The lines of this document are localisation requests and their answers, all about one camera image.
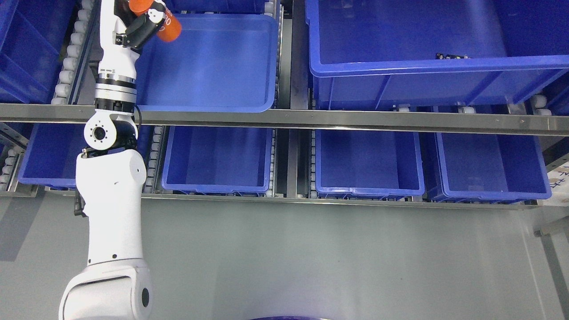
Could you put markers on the blue bin lower far left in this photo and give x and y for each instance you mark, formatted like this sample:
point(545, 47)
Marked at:
point(49, 155)

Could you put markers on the small black part in bin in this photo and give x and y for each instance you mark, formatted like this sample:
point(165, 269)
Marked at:
point(443, 56)

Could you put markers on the large blue bin upper right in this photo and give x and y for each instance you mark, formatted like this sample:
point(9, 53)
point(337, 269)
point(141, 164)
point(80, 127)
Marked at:
point(372, 55)

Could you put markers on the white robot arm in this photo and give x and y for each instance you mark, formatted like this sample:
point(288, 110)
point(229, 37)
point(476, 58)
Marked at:
point(116, 284)

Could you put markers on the shallow blue tray bin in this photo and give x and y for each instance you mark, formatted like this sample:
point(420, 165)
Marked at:
point(219, 63)

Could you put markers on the white roller track left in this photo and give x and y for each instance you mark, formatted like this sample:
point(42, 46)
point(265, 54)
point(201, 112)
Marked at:
point(74, 55)

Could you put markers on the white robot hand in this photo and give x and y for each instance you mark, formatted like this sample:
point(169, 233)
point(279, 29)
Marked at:
point(115, 15)

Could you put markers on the blue bin upper left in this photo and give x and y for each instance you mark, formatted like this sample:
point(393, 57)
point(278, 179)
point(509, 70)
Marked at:
point(32, 34)

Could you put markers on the steel shelf front rail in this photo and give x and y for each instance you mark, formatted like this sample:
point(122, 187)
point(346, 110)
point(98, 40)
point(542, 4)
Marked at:
point(365, 120)

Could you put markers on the orange capacitor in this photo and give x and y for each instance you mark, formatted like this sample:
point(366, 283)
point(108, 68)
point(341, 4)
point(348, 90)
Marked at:
point(171, 29)

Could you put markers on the blue bin lower centre left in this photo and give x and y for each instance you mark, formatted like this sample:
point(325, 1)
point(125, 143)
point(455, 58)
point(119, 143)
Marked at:
point(217, 160)

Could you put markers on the blue bin lower centre right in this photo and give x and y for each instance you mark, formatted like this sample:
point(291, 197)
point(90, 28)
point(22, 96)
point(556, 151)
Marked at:
point(368, 164)

